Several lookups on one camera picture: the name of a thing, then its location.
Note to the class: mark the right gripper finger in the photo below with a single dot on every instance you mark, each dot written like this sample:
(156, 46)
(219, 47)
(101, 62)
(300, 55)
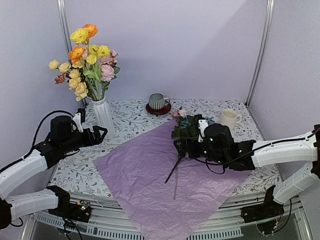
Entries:
(181, 149)
(180, 141)

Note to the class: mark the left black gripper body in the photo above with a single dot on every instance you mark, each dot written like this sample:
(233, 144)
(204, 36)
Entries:
(86, 141)

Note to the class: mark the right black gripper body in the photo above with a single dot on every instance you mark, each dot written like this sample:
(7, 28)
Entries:
(194, 153)

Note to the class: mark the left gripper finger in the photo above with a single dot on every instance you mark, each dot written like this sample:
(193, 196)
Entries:
(100, 135)
(98, 129)

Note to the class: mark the white ribbed vase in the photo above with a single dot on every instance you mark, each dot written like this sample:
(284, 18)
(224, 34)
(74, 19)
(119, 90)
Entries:
(103, 116)

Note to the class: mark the blue fabric flower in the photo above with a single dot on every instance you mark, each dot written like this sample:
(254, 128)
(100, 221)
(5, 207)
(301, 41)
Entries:
(192, 132)

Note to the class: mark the white printed ribbon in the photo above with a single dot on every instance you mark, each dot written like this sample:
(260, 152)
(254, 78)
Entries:
(78, 159)

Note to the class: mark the mauve pink flower stem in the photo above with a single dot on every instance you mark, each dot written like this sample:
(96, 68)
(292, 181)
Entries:
(179, 132)

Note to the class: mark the purple wrapping paper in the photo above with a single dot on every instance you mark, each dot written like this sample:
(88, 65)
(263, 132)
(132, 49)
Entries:
(135, 173)

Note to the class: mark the pale yellow rose stem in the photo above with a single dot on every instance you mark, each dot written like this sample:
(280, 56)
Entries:
(74, 77)

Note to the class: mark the pink rose stem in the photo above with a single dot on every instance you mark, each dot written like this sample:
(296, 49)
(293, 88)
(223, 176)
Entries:
(109, 70)

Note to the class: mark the dusty red white flower stem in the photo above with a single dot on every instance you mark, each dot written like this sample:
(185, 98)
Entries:
(59, 79)

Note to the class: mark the orange flower stem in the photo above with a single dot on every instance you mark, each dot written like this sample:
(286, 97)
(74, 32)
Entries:
(87, 54)

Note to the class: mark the bright yellow flower stem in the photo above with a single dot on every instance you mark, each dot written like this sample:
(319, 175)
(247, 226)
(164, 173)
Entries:
(103, 50)

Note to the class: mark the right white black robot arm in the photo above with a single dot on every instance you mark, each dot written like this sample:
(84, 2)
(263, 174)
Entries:
(214, 145)

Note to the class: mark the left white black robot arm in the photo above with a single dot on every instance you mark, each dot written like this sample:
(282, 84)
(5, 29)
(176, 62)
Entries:
(66, 138)

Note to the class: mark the dark red coaster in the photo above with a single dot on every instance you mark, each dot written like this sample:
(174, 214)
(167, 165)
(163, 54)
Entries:
(166, 109)

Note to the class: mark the cream white mug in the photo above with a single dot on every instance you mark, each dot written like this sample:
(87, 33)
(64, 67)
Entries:
(229, 118)

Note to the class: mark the striped grey mug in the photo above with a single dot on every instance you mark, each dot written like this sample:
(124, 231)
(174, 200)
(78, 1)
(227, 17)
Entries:
(158, 101)

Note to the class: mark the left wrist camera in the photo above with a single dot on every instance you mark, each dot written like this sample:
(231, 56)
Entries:
(79, 118)

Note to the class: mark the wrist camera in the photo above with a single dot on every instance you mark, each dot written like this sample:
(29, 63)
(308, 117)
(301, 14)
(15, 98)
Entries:
(202, 124)
(79, 118)

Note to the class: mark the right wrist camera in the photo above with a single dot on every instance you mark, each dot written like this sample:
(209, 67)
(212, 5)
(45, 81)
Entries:
(202, 124)

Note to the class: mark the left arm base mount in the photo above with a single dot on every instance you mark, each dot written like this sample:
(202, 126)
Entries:
(79, 212)

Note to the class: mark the aluminium front rail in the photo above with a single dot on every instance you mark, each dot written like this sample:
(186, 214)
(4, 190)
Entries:
(109, 222)

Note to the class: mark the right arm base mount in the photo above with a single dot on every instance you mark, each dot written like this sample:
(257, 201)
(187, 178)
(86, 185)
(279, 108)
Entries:
(261, 211)

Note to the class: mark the left aluminium frame post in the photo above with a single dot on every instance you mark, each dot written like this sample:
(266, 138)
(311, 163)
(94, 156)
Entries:
(62, 13)

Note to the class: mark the aluminium frame post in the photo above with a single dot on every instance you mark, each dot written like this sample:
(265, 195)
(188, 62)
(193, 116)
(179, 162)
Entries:
(261, 51)
(62, 13)

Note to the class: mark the right aluminium frame post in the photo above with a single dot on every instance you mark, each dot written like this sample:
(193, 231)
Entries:
(261, 51)

